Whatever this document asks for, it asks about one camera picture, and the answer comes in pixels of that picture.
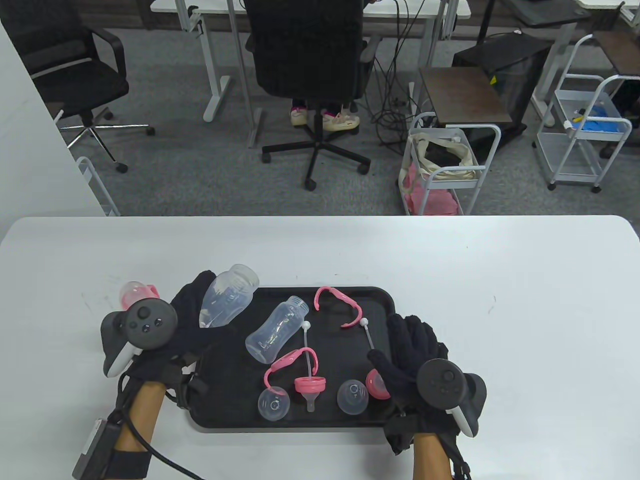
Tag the black high-back office chair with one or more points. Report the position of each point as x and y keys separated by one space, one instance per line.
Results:
x=310 y=50

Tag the pink collar with nipple straw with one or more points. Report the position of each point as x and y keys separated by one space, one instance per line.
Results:
x=310 y=385
x=129 y=302
x=376 y=385

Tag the brown side table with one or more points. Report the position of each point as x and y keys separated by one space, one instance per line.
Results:
x=465 y=95

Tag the black and white controller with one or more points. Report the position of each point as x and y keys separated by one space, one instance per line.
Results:
x=145 y=320
x=440 y=382

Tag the aluminium frame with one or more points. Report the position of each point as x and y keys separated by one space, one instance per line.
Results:
x=256 y=127

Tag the person's right hand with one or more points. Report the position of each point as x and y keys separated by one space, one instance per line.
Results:
x=405 y=350

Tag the clear baby bottle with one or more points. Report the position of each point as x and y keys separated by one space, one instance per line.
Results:
x=275 y=332
x=227 y=300

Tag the person's left forearm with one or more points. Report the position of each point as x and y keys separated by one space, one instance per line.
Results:
x=142 y=415

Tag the white trolley cart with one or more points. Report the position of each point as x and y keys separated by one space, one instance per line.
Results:
x=570 y=150
x=450 y=184

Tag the black office chair with armrests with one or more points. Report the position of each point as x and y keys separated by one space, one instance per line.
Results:
x=75 y=85

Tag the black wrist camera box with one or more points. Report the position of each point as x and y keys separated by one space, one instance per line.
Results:
x=95 y=450

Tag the white desk with legs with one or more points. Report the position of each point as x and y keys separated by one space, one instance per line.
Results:
x=170 y=5

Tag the white partition board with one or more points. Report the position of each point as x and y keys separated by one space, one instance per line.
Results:
x=30 y=150

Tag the black desk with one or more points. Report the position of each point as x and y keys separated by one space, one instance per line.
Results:
x=545 y=12

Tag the person's left hand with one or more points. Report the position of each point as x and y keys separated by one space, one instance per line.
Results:
x=187 y=325

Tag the person's right forearm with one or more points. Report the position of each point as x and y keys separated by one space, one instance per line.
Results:
x=430 y=457

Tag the blue cloth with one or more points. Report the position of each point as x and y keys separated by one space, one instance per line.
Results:
x=600 y=125

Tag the black plastic tray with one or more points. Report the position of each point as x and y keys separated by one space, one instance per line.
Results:
x=230 y=400

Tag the pink bag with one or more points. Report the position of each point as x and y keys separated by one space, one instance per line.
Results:
x=440 y=202

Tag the beige tote bag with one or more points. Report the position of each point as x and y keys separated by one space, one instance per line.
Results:
x=467 y=160

